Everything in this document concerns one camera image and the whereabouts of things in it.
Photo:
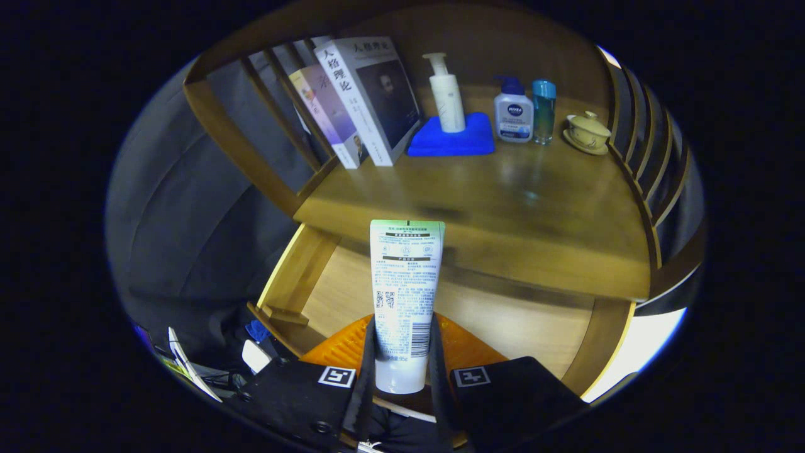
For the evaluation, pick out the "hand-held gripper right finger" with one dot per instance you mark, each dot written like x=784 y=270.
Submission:
x=440 y=396

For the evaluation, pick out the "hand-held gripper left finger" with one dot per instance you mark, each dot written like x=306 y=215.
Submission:
x=366 y=396

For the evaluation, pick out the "brown wooden drawer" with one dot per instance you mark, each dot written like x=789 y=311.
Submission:
x=503 y=321

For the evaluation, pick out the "white green tube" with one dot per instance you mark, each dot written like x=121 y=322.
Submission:
x=405 y=283

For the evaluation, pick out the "wooden countertop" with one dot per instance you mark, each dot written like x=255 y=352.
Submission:
x=503 y=201

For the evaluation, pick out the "brown wooden cabinet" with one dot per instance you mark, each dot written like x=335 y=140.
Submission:
x=497 y=38

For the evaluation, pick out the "white flat object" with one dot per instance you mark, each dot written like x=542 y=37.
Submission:
x=188 y=368

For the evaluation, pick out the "white flat panel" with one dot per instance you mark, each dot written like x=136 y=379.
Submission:
x=641 y=346

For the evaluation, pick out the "blue folded cloth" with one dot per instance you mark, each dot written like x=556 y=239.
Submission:
x=453 y=143

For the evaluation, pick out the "purple spine book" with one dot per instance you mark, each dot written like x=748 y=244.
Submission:
x=330 y=119

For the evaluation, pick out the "yellow saucer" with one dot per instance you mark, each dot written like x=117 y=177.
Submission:
x=582 y=149

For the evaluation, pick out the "thick white book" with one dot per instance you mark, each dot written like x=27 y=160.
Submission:
x=371 y=107

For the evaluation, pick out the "white bottle blue cap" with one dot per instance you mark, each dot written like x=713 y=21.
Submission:
x=514 y=116

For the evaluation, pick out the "white pump bottle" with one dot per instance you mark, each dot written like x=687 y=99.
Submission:
x=448 y=100

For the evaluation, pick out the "teal cylindrical bottle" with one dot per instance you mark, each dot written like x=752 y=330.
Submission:
x=544 y=113

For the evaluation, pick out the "yellow lidded teacup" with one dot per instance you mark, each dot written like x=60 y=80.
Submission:
x=589 y=132

